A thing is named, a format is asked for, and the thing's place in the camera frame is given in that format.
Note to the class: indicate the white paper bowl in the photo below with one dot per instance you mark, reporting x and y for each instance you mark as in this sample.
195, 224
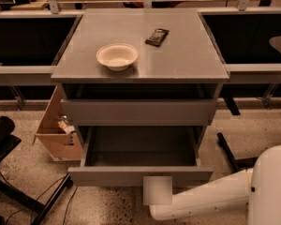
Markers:
117, 56

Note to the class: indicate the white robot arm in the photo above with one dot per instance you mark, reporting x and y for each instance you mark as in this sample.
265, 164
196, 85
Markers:
258, 190

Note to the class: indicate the wooden box on floor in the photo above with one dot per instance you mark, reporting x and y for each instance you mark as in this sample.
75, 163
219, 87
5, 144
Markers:
60, 145

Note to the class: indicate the black office chair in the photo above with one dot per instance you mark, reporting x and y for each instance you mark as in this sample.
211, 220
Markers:
7, 141

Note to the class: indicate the grey drawer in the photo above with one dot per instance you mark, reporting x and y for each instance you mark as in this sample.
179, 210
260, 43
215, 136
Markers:
83, 112
123, 156

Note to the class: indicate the black stand leg left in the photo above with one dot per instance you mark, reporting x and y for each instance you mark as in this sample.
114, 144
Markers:
34, 205

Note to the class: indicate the grey top drawer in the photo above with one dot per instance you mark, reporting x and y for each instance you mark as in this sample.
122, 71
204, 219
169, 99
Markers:
83, 112

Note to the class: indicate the grey drawer cabinet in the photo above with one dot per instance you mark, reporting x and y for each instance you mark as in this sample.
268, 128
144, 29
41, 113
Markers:
186, 65

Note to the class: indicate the black snack packet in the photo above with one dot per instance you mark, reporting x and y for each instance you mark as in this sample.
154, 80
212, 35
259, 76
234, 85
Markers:
157, 37

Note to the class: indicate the black stand leg right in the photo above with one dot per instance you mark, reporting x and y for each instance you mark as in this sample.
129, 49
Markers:
229, 153

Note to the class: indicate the black stand leg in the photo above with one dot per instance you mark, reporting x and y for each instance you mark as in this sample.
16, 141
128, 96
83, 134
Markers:
34, 205
229, 153

